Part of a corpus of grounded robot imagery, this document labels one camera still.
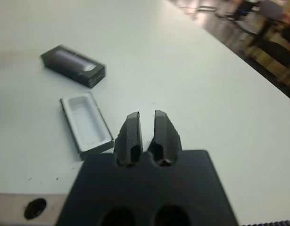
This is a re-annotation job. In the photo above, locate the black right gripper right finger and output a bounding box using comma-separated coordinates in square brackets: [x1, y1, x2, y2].
[147, 109, 183, 167]

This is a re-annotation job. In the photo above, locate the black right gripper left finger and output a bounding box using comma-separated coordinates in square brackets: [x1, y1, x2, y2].
[114, 112, 144, 169]

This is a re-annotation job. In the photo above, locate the grey-backed office chair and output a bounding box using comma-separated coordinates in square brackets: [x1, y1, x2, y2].
[229, 0, 286, 36]

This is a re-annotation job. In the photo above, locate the black box base white insert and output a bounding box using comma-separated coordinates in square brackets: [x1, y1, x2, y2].
[59, 91, 116, 162]

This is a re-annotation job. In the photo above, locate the black box lid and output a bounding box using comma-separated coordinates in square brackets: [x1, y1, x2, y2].
[40, 43, 107, 89]

